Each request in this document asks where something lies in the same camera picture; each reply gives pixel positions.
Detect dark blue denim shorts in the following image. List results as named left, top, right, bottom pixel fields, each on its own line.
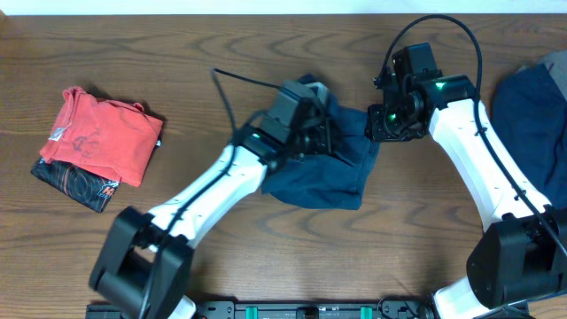
left=261, top=74, right=379, bottom=210

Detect grey garment at right edge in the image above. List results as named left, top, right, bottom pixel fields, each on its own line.
left=515, top=51, right=566, bottom=104

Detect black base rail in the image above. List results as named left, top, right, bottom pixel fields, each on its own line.
left=193, top=299, right=436, bottom=319

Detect folded black orange-print garment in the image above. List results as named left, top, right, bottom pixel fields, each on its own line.
left=30, top=158, right=120, bottom=213

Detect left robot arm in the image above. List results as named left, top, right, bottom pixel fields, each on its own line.
left=89, top=118, right=340, bottom=318

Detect dark blue garment pile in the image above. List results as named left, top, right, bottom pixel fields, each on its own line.
left=492, top=74, right=566, bottom=208

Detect folded orange t-shirt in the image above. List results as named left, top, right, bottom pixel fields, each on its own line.
left=40, top=87, right=163, bottom=187

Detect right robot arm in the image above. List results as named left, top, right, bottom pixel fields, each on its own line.
left=366, top=72, right=566, bottom=318

